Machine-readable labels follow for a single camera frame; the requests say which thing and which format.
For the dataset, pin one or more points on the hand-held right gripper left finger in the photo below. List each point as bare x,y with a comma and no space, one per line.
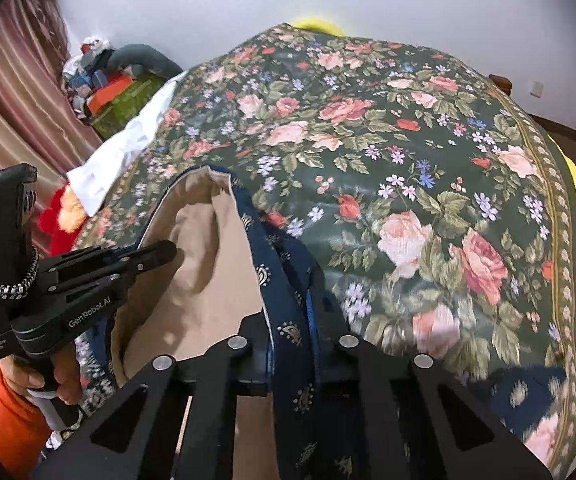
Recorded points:
253,360

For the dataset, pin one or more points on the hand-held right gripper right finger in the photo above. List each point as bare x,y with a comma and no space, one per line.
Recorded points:
333,360

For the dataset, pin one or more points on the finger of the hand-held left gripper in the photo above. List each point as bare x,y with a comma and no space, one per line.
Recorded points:
92,287
152,255

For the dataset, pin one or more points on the navy patterned hooded garment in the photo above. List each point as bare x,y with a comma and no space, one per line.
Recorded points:
207,240

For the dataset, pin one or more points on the person's left hand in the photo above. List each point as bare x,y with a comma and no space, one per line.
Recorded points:
67,375

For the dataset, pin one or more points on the red plush toy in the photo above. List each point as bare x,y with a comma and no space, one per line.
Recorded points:
52,220

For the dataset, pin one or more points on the white garment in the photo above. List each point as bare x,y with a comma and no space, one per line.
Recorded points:
117,155

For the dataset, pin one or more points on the orange box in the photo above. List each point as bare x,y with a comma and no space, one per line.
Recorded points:
105,97

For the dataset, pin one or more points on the grey plush toy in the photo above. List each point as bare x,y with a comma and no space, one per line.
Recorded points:
137,57

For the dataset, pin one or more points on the striped brown curtain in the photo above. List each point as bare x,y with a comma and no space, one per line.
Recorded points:
12,85

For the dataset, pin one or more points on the green floral blanket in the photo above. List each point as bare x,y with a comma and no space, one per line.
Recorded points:
393,135

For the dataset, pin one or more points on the wooden bed frame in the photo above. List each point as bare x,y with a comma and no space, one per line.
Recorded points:
500,85

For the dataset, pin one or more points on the white wall socket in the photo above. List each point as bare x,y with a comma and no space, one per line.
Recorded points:
536,88

